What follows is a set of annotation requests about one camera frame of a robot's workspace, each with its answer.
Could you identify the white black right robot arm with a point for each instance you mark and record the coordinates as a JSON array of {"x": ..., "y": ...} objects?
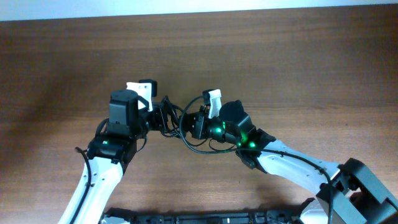
[{"x": 344, "y": 193}]

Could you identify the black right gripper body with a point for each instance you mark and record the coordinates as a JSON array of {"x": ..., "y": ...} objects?
[{"x": 203, "y": 126}]

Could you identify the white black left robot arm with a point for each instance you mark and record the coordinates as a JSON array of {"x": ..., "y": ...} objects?
[{"x": 108, "y": 154}]

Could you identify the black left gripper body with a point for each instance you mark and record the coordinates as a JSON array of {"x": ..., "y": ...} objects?
[{"x": 153, "y": 119}]

